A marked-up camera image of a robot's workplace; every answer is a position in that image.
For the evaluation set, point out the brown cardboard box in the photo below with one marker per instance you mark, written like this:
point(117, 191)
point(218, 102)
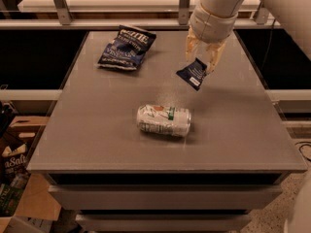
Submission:
point(35, 201)

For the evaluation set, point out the white green 7up can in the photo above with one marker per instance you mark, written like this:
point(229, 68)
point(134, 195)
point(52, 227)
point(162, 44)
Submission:
point(164, 120)

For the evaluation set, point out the grey upper drawer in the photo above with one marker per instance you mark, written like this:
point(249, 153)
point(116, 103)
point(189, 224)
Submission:
point(164, 197)

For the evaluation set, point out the grey lower drawer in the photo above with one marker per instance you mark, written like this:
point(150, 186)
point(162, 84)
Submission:
point(162, 223)

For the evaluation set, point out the green snack package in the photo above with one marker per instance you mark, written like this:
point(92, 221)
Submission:
point(9, 198)

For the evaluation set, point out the blue kettle chips bag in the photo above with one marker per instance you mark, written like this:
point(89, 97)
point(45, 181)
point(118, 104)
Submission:
point(126, 52)

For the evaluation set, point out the sea salt snack bag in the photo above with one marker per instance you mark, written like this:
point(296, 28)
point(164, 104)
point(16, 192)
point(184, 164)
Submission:
point(15, 173)

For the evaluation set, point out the dark blue rxbar wrapper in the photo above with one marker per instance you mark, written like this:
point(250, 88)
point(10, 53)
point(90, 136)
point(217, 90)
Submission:
point(194, 73)

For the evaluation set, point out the metal frame railing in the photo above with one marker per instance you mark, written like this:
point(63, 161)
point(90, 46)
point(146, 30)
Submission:
point(95, 14)

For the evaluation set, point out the grey drawer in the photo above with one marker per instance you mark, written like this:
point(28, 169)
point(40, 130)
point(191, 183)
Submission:
point(162, 223)
point(164, 197)

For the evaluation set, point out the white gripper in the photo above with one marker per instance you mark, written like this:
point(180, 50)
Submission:
point(212, 25)

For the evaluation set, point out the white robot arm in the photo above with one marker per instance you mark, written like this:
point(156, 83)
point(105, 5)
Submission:
point(293, 15)

